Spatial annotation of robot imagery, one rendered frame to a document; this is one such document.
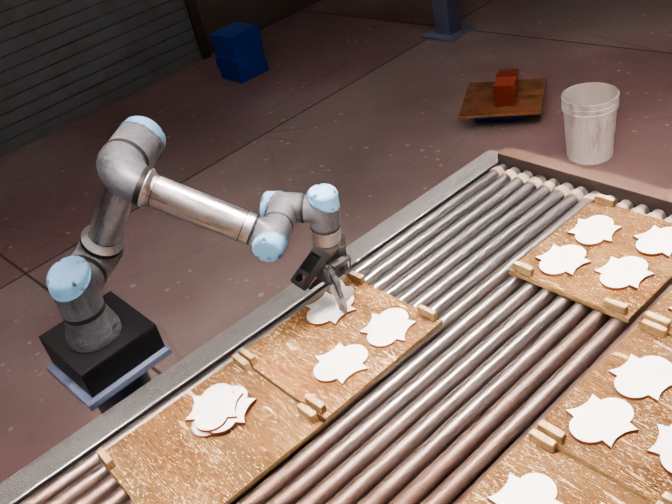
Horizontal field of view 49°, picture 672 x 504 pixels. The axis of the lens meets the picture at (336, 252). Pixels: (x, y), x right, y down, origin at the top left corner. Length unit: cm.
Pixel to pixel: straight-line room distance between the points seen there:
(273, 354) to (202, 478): 39
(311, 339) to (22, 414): 201
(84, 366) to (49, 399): 158
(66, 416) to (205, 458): 185
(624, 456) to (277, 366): 83
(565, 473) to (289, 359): 72
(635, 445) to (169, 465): 99
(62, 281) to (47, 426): 158
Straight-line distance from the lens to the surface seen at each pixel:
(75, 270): 204
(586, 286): 198
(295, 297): 211
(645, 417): 167
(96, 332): 210
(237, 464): 169
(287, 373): 185
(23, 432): 358
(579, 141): 429
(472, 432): 166
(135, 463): 180
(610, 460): 159
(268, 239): 168
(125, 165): 174
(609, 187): 236
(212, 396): 183
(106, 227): 203
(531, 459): 158
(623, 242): 213
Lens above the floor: 217
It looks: 34 degrees down
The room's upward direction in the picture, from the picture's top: 13 degrees counter-clockwise
